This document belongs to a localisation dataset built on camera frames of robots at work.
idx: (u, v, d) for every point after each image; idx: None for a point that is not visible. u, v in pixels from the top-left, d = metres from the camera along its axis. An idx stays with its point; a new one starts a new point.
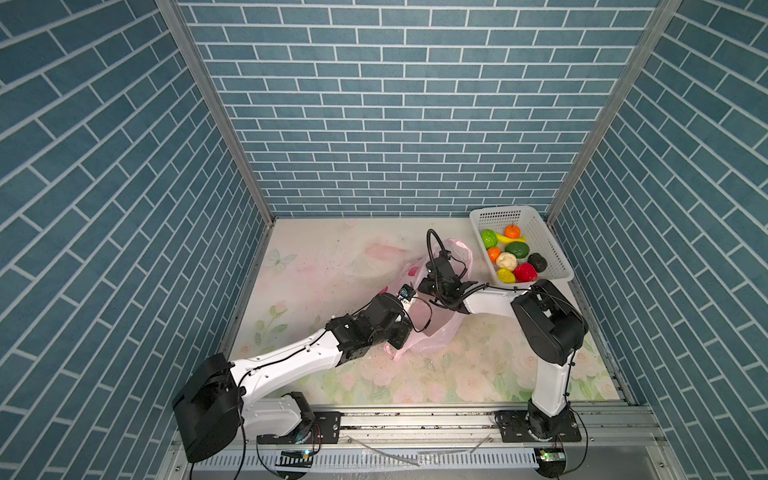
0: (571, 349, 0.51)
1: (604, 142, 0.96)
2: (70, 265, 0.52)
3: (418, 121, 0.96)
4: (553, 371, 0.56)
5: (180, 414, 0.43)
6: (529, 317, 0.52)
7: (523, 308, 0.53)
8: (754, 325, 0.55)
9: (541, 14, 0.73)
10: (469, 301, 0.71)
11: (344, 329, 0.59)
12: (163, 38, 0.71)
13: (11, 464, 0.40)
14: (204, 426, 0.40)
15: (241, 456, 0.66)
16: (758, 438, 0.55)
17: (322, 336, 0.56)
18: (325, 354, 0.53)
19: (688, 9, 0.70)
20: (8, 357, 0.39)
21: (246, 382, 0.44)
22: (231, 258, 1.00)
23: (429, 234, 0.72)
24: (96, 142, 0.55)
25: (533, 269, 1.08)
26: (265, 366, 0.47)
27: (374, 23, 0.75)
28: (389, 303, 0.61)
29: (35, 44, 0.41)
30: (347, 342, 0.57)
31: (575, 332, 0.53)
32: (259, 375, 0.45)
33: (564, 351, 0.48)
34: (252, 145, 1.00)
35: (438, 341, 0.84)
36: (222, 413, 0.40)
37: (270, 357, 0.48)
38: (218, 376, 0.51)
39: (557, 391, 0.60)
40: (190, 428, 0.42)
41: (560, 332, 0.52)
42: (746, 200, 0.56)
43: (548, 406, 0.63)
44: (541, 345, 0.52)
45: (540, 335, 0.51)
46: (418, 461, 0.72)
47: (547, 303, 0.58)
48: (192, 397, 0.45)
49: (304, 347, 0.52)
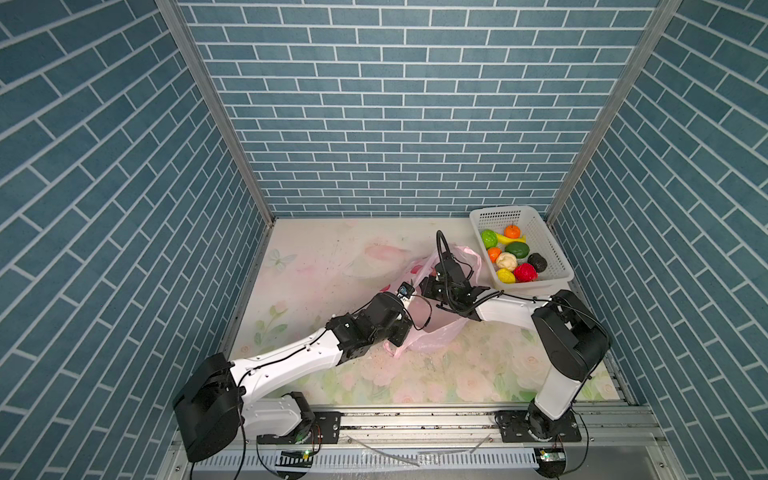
0: (595, 363, 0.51)
1: (604, 142, 0.96)
2: (70, 266, 0.52)
3: (418, 121, 0.96)
4: (567, 382, 0.54)
5: (180, 414, 0.43)
6: (551, 331, 0.49)
7: (546, 322, 0.50)
8: (754, 325, 0.55)
9: (541, 14, 0.73)
10: (482, 307, 0.67)
11: (345, 328, 0.59)
12: (163, 38, 0.71)
13: (11, 464, 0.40)
14: (204, 425, 0.41)
15: (241, 456, 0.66)
16: (758, 439, 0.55)
17: (322, 335, 0.55)
18: (326, 353, 0.53)
19: (688, 9, 0.70)
20: (9, 357, 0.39)
21: (246, 381, 0.44)
22: (231, 258, 1.00)
23: (437, 238, 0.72)
24: (96, 142, 0.55)
25: (533, 269, 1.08)
26: (265, 366, 0.47)
27: (373, 23, 0.75)
28: (390, 302, 0.61)
29: (35, 44, 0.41)
30: (347, 341, 0.56)
31: (598, 346, 0.50)
32: (258, 374, 0.45)
33: (589, 367, 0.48)
34: (252, 145, 1.00)
35: (438, 340, 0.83)
36: (222, 412, 0.40)
37: (270, 356, 0.48)
38: (218, 376, 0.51)
39: (565, 398, 0.58)
40: (190, 428, 0.42)
41: (584, 347, 0.49)
42: (746, 200, 0.56)
43: (550, 409, 0.63)
44: (563, 360, 0.49)
45: (564, 350, 0.48)
46: (418, 461, 0.72)
47: (569, 315, 0.55)
48: (192, 397, 0.45)
49: (304, 347, 0.52)
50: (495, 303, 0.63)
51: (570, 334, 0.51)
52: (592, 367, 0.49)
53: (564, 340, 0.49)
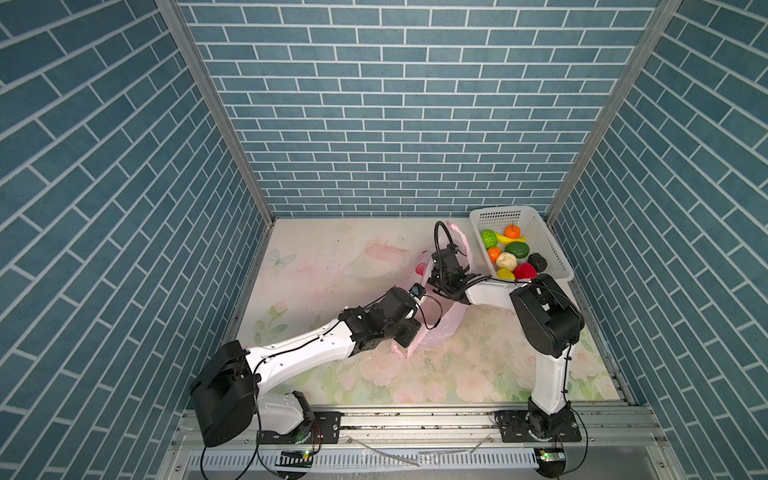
0: (566, 342, 0.57)
1: (604, 141, 0.96)
2: (70, 265, 0.52)
3: (418, 121, 0.96)
4: (549, 365, 0.57)
5: (197, 399, 0.44)
6: (527, 309, 0.54)
7: (521, 299, 0.55)
8: (754, 325, 0.55)
9: (541, 14, 0.73)
10: (470, 291, 0.72)
11: (357, 319, 0.59)
12: (163, 38, 0.71)
13: (12, 464, 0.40)
14: (220, 411, 0.41)
15: (248, 456, 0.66)
16: (759, 439, 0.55)
17: (335, 326, 0.56)
18: (338, 344, 0.53)
19: (688, 10, 0.70)
20: (8, 357, 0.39)
21: (261, 368, 0.44)
22: (231, 258, 1.00)
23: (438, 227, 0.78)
24: (95, 141, 0.54)
25: (533, 269, 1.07)
26: (279, 355, 0.47)
27: (373, 23, 0.75)
28: (403, 297, 0.62)
29: (35, 45, 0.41)
30: (359, 332, 0.57)
31: (570, 327, 0.54)
32: (273, 363, 0.46)
33: (558, 344, 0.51)
34: (252, 145, 1.00)
35: (444, 330, 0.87)
36: (238, 399, 0.40)
37: (286, 344, 0.49)
38: (234, 362, 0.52)
39: (554, 385, 0.61)
40: (208, 414, 0.43)
41: (557, 324, 0.53)
42: (746, 200, 0.56)
43: (546, 403, 0.63)
44: (537, 337, 0.54)
45: (536, 326, 0.53)
46: (418, 461, 0.72)
47: (547, 297, 0.59)
48: (208, 382, 0.44)
49: (317, 337, 0.52)
50: (482, 287, 0.68)
51: (545, 313, 0.55)
52: (564, 345, 0.56)
53: (537, 316, 0.54)
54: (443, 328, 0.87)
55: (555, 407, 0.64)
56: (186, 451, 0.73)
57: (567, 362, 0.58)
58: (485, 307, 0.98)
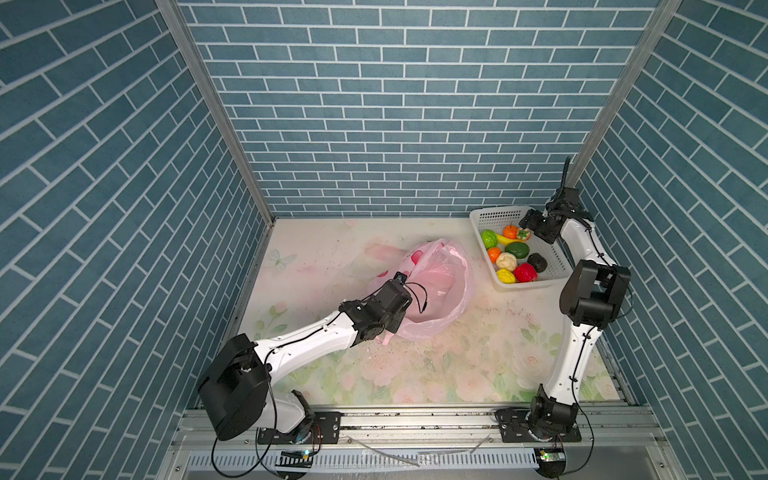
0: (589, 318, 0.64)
1: (604, 142, 0.96)
2: (70, 265, 0.52)
3: (419, 122, 0.95)
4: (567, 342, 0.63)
5: (207, 395, 0.44)
6: (581, 279, 0.59)
7: (584, 271, 0.59)
8: (754, 325, 0.55)
9: (541, 15, 0.74)
10: (572, 236, 0.70)
11: (357, 310, 0.61)
12: (163, 38, 0.71)
13: (12, 464, 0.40)
14: (231, 403, 0.42)
15: (255, 455, 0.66)
16: (758, 438, 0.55)
17: (337, 317, 0.57)
18: (341, 334, 0.55)
19: (688, 10, 0.70)
20: (9, 357, 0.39)
21: (271, 358, 0.45)
22: (231, 258, 1.00)
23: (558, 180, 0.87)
24: (96, 141, 0.55)
25: (533, 269, 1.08)
26: (287, 345, 0.48)
27: (374, 23, 0.75)
28: (402, 289, 0.65)
29: (35, 44, 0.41)
30: (360, 322, 0.58)
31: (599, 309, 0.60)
32: (282, 353, 0.47)
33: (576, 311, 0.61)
34: (252, 145, 1.00)
35: (426, 330, 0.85)
36: (251, 387, 0.41)
37: (292, 335, 0.50)
38: (241, 356, 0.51)
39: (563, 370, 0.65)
40: (220, 408, 0.43)
41: (590, 301, 0.60)
42: (746, 200, 0.56)
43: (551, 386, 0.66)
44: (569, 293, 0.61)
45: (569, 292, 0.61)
46: (418, 461, 0.72)
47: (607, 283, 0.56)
48: (217, 378, 0.46)
49: (322, 326, 0.54)
50: (576, 230, 0.69)
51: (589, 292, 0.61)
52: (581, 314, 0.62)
53: (581, 290, 0.60)
54: (426, 328, 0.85)
55: (558, 394, 0.66)
56: (186, 451, 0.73)
57: (584, 339, 0.62)
58: (484, 308, 0.98)
